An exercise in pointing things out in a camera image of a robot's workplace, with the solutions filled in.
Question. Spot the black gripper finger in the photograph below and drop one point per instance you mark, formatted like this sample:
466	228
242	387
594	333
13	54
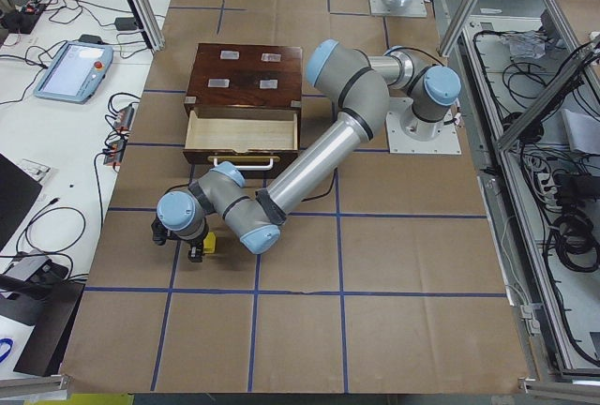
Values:
195	254

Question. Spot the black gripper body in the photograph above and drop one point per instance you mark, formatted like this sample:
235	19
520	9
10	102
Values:
190	244

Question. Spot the yellow block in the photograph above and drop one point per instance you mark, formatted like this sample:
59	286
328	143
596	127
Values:
209	244

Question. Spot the light wood drawer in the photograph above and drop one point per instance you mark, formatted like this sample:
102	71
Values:
242	132

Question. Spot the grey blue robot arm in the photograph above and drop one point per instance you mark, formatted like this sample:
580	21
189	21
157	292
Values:
359	84

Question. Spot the dark wooden drawer cabinet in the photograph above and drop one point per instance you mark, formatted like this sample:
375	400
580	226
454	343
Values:
245	75

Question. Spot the orange connector strip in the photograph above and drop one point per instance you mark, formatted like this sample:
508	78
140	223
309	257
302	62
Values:
115	144

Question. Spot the grey hub device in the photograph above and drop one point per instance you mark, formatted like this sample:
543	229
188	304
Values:
39	270

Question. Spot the black box on desk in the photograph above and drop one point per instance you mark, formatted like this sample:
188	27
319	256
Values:
45	349

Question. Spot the black laptop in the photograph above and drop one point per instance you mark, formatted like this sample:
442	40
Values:
19	191

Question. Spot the blue teach pendant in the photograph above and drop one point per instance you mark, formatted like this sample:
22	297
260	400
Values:
75	73

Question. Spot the brown paper table cover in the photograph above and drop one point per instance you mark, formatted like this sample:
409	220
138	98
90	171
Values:
388	281

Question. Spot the black power adapter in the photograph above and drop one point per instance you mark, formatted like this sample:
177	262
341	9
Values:
125	24

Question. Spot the white drawer handle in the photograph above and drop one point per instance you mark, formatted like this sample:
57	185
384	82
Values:
246	164

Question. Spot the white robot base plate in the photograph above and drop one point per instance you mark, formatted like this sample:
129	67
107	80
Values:
408	135

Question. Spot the aluminium frame right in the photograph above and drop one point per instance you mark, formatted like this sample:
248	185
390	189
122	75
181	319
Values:
534	69

